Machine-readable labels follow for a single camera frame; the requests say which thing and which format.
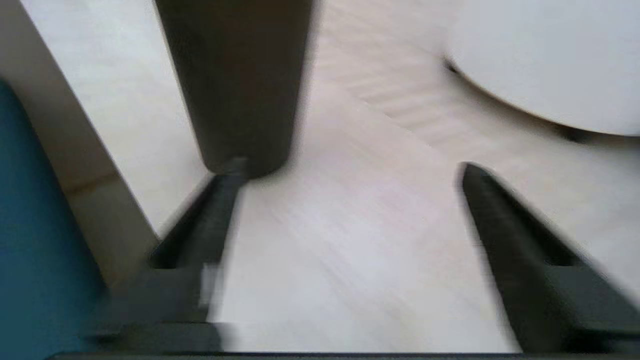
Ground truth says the dark blue bench seat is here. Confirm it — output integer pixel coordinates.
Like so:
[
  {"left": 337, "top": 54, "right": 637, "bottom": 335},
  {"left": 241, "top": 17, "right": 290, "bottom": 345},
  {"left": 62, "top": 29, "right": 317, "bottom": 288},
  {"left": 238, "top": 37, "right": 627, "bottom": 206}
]
[{"left": 0, "top": 80, "right": 108, "bottom": 360}]

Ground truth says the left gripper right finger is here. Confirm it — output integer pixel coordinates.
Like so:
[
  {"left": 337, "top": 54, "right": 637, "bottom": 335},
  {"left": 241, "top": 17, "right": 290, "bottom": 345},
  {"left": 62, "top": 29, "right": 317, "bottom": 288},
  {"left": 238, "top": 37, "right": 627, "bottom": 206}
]
[{"left": 456, "top": 162, "right": 640, "bottom": 354}]

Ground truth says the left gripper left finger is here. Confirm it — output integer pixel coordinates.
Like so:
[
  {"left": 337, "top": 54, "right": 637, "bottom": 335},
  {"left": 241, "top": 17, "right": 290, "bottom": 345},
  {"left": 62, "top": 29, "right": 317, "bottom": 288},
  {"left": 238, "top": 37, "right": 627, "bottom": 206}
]
[{"left": 85, "top": 159, "right": 251, "bottom": 353}]

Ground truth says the black plastic cup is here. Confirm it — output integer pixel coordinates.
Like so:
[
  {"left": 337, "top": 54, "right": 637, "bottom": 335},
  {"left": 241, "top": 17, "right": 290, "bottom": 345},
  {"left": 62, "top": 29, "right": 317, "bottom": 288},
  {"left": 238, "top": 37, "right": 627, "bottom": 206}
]
[{"left": 154, "top": 0, "right": 314, "bottom": 179}]

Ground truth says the large clear water dispenser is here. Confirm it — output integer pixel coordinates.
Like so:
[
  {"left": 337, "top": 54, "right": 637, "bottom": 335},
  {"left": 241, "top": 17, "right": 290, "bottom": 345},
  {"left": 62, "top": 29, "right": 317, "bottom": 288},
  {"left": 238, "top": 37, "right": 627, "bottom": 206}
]
[{"left": 442, "top": 0, "right": 640, "bottom": 144}]

